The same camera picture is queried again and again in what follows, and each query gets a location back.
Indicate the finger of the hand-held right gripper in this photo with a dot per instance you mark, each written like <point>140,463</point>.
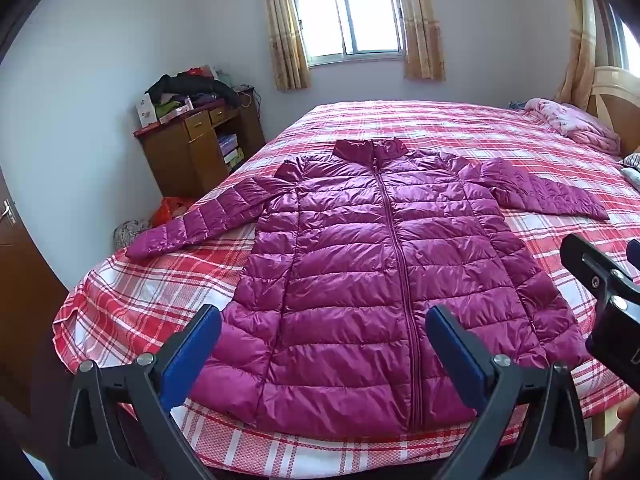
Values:
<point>582,257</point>

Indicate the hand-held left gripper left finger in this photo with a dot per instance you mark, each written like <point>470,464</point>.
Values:
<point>192,355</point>

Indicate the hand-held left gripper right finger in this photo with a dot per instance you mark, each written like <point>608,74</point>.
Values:
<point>452,355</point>

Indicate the magenta puffer jacket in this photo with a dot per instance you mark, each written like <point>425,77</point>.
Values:
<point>350,270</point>

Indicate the pile of dark clothes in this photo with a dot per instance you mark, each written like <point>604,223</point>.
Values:
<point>200,87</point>

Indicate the person's right hand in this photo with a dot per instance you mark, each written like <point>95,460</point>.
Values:
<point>612,455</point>

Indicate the striped pillow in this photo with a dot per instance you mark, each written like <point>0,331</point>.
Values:
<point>632,161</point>

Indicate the pink blanket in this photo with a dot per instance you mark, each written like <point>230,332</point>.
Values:
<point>575,122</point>

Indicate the grey patterned bag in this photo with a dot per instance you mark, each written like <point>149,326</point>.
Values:
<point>131,234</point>

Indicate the orange plastic bag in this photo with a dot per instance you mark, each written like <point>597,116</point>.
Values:
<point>170,210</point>

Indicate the wooden headboard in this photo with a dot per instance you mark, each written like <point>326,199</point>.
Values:
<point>612,95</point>

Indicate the brown wooden door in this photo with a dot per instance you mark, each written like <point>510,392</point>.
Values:
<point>25,310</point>

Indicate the brown wooden cabinet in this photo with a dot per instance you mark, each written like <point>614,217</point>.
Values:
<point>175,160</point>

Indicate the beige patterned curtain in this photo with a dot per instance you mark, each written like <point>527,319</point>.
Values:
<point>577,55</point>
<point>285,35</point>
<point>422,25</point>

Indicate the stack of boxes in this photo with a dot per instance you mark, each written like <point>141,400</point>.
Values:
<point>231,150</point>

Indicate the bed with red plaid sheet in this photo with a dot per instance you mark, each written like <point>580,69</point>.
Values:
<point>390,120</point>

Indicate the flat pink box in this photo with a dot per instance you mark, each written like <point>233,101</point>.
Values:
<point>175,114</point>

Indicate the white carton box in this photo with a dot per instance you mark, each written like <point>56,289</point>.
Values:
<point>146,111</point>

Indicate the window with white frame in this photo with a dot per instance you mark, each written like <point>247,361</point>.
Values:
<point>347,20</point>

